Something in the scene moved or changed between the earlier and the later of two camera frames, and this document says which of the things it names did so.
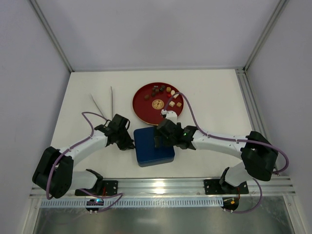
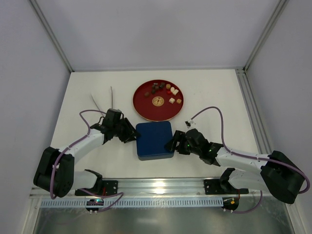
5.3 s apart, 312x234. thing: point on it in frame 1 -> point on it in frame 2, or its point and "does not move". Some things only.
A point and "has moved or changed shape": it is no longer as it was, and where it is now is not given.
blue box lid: (145, 150) has moved or changed shape
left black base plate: (109, 188) does not move
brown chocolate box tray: (148, 156) has moved or changed shape
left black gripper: (125, 142) -> (126, 130)
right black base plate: (214, 186) does not move
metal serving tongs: (99, 108) does not move
